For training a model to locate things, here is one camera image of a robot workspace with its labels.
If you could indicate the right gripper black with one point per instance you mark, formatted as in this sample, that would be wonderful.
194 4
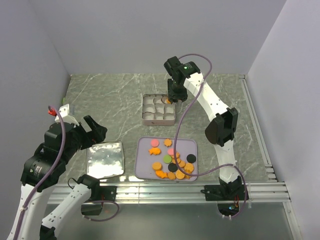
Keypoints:
172 95

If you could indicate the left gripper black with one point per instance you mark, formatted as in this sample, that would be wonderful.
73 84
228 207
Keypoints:
97 134

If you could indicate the pink round cookie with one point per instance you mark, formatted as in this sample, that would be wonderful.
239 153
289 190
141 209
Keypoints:
170 151
154 143

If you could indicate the metal tongs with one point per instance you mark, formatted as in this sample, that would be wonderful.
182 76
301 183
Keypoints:
177 104

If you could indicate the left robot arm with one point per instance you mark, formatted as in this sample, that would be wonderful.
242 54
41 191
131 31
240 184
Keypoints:
41 173

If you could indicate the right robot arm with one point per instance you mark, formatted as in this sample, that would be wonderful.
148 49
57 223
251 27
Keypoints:
187 78

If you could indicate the pink cookie tin box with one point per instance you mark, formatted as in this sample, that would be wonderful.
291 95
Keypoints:
155 112

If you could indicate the orange fish cookie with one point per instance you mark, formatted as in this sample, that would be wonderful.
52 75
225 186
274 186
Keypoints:
161 174
155 151

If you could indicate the lilac plastic tray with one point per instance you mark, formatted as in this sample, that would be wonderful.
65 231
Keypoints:
143 161

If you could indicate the orange round waffle cookie left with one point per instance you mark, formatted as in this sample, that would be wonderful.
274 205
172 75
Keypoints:
157 166

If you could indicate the orange round waffle cookie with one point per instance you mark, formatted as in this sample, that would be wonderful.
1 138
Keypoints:
157 166
179 175

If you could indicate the green round cookie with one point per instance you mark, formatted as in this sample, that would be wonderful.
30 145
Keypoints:
167 159

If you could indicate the black sandwich cookie right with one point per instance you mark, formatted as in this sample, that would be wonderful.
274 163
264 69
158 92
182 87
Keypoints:
191 158

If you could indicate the black sandwich cookie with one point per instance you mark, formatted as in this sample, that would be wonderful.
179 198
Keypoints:
172 167
191 158

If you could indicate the black sandwich cookie centre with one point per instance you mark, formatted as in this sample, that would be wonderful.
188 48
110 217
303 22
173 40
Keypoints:
172 167

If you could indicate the orange fish cookie bottom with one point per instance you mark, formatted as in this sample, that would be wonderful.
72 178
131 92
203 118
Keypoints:
161 174

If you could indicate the orange round waffle cookie bottom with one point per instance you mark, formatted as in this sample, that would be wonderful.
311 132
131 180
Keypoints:
179 175

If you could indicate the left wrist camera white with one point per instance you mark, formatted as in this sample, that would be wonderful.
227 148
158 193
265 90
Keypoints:
66 112

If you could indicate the aluminium rail frame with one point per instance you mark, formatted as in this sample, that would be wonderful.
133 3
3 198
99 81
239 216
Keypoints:
159 209

